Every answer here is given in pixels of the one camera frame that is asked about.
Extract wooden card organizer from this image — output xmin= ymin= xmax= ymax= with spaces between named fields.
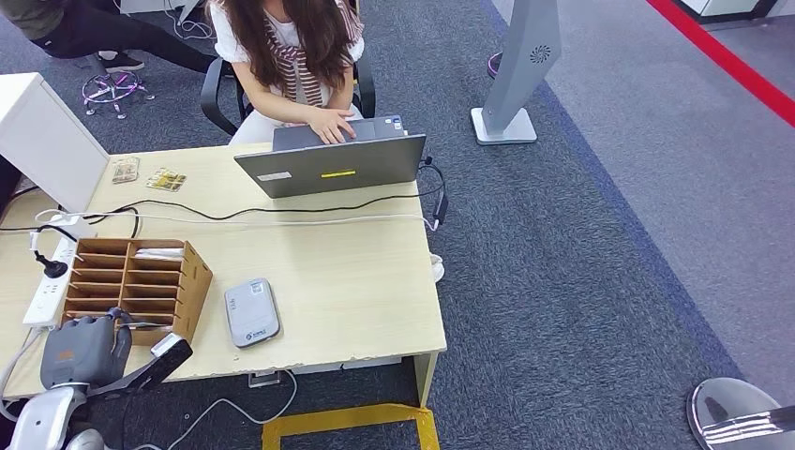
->
xmin=62 ymin=238 xmax=215 ymax=347

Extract white cables on floor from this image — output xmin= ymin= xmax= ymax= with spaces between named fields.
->
xmin=166 ymin=0 xmax=216 ymax=41

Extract grey kiosk stand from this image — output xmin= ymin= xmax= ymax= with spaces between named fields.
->
xmin=470 ymin=0 xmax=563 ymax=147

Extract thick white power strip cable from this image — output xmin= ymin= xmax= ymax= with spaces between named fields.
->
xmin=0 ymin=329 xmax=45 ymax=424

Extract black office chair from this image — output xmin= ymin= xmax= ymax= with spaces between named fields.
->
xmin=200 ymin=55 xmax=378 ymax=138

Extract black plug with cable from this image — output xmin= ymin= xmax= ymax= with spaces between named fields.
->
xmin=0 ymin=224 xmax=79 ymax=280

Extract person's right hand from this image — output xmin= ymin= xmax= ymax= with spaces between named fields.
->
xmin=306 ymin=106 xmax=358 ymax=145

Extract white power strip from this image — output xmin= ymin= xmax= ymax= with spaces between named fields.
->
xmin=22 ymin=236 xmax=79 ymax=329

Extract chrome stool base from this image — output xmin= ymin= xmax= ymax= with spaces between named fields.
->
xmin=82 ymin=69 xmax=157 ymax=120

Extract white cards stack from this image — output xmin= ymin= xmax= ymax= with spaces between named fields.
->
xmin=133 ymin=247 xmax=186 ymax=261

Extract yellow floor tape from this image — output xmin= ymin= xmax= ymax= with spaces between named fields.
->
xmin=262 ymin=403 xmax=443 ymax=450

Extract person in dark clothes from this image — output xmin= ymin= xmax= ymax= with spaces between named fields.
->
xmin=0 ymin=0 xmax=218 ymax=74

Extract white furniture with black base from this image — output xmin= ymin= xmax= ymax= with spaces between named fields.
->
xmin=677 ymin=0 xmax=785 ymax=26

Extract thin white camera cable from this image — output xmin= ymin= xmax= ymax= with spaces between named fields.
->
xmin=127 ymin=369 xmax=299 ymax=450

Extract white furniture panel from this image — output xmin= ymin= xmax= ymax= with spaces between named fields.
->
xmin=119 ymin=0 xmax=213 ymax=15

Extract grey card reader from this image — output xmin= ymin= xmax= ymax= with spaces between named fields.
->
xmin=224 ymin=277 xmax=282 ymax=350

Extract red floor tape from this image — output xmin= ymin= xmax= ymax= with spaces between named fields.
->
xmin=645 ymin=0 xmax=795 ymax=129

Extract golden patterned card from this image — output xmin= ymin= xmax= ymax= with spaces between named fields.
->
xmin=145 ymin=167 xmax=188 ymax=193

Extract long black cable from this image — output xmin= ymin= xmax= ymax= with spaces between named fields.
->
xmin=83 ymin=157 xmax=447 ymax=240

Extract person seated at desk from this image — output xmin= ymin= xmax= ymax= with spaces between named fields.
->
xmin=207 ymin=0 xmax=367 ymax=145

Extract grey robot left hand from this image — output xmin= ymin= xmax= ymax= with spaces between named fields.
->
xmin=39 ymin=308 xmax=135 ymax=391

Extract grey laptop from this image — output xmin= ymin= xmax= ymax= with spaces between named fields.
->
xmin=233 ymin=114 xmax=428 ymax=200

